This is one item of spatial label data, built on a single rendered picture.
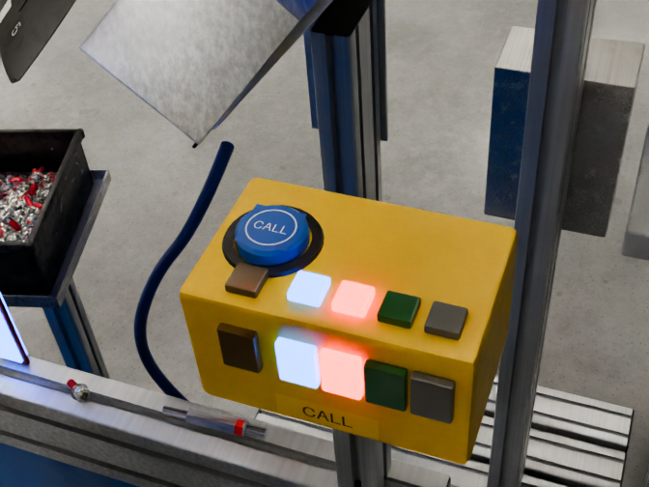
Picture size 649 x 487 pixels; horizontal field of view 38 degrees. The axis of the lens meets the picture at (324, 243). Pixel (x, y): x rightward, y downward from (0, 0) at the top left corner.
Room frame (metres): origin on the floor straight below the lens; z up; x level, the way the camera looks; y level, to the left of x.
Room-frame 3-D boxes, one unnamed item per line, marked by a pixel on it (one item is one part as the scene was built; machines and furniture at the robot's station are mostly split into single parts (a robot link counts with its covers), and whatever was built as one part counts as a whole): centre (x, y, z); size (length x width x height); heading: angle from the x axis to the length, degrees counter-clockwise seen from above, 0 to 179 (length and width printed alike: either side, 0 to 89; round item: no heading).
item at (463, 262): (0.35, -0.01, 1.02); 0.16 x 0.10 x 0.11; 66
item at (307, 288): (0.33, 0.01, 1.08); 0.02 x 0.02 x 0.01; 66
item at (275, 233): (0.37, 0.03, 1.08); 0.04 x 0.04 x 0.02
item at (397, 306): (0.31, -0.03, 1.08); 0.02 x 0.02 x 0.01; 66
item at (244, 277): (0.34, 0.04, 1.08); 0.02 x 0.02 x 0.01; 66
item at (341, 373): (0.30, 0.00, 1.04); 0.02 x 0.01 x 0.03; 66
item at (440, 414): (0.28, -0.05, 1.04); 0.02 x 0.01 x 0.03; 66
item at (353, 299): (0.32, -0.01, 1.08); 0.02 x 0.02 x 0.01; 66
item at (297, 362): (0.31, 0.02, 1.04); 0.02 x 0.01 x 0.03; 66
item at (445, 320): (0.30, -0.06, 1.08); 0.02 x 0.02 x 0.01; 66
